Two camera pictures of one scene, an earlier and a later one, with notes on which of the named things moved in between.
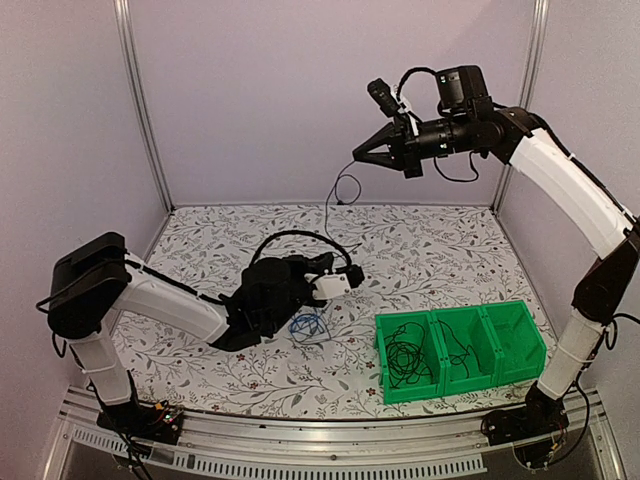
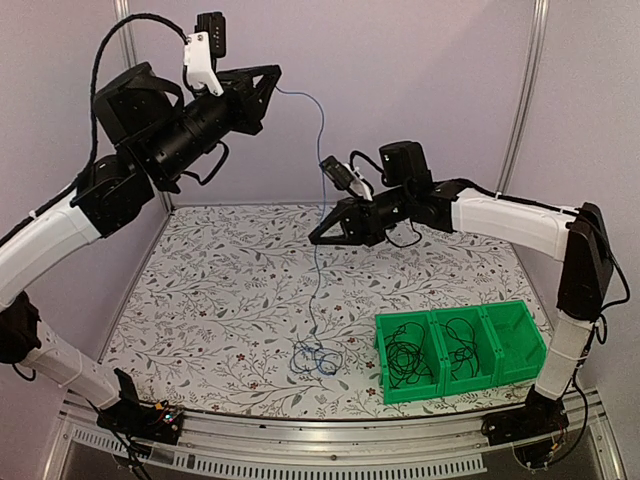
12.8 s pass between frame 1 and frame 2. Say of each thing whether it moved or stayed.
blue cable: moved
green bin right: stayed
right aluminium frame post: stayed
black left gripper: moved
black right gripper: moved
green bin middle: stayed
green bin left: stayed
